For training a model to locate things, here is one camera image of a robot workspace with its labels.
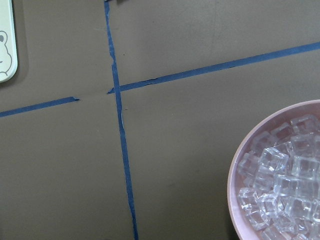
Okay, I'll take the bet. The pink bowl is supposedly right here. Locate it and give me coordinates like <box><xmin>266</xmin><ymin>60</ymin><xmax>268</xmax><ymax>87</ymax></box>
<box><xmin>226</xmin><ymin>99</ymin><xmax>320</xmax><ymax>240</ymax></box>

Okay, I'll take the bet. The cream bear serving tray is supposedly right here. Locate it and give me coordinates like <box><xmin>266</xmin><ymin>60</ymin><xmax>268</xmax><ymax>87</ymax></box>
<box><xmin>0</xmin><ymin>0</ymin><xmax>18</xmax><ymax>83</ymax></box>

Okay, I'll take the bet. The clear ice cubes pile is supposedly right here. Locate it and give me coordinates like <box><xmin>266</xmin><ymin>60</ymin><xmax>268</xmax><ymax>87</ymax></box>
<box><xmin>237</xmin><ymin>114</ymin><xmax>320</xmax><ymax>240</ymax></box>

